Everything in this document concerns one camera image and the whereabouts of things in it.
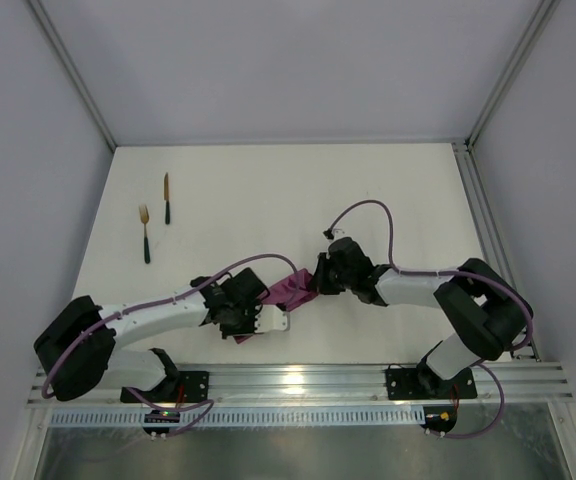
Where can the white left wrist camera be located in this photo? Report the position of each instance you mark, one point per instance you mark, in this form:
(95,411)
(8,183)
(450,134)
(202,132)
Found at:
(270,319)

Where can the right controller board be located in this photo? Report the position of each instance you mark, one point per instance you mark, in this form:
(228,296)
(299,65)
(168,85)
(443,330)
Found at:
(438,422)

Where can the aluminium right side rail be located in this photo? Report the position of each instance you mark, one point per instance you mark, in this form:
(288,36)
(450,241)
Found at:
(485,224)

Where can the slotted grey cable duct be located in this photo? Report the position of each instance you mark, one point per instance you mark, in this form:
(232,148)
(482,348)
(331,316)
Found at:
(242,417)

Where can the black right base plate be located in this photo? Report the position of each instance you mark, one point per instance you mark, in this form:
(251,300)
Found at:
(413,383)

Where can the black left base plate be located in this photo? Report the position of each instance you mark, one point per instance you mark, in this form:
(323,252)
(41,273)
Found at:
(175,386)

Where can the aluminium front rail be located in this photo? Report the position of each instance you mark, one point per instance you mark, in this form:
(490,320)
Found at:
(365,384)

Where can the gold knife black handle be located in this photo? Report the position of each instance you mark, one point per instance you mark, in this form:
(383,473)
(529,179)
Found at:
(166,196)

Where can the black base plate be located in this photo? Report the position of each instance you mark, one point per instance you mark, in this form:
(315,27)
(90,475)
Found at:
(175,386)
(413,383)

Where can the corner frame post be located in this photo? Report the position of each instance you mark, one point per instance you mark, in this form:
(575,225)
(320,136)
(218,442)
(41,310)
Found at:
(55,42)
(520,53)

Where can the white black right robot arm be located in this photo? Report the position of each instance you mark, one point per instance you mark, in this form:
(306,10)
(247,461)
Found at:
(485,312)

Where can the aluminium rail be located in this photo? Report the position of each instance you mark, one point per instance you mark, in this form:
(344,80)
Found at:
(485,224)
(365,384)

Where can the right corner frame post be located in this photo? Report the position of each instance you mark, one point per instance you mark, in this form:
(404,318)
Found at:
(520,53)

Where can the gold fork black handle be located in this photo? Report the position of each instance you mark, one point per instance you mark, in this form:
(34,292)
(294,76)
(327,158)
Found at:
(144,218)

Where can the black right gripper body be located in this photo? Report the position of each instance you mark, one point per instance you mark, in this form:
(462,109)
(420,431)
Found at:
(321,273)

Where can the controller board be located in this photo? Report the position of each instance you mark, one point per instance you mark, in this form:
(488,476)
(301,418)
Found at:
(438,422)
(159,424)

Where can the left corner frame post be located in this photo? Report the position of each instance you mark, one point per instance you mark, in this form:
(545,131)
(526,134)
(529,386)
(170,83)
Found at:
(55,42)

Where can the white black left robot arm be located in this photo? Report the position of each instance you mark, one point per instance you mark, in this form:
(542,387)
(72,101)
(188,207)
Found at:
(87,343)

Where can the purple cloth napkin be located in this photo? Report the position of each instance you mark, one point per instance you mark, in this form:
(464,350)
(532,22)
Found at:
(288,294)

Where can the left controller board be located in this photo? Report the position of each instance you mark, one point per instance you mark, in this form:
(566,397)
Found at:
(159,424)

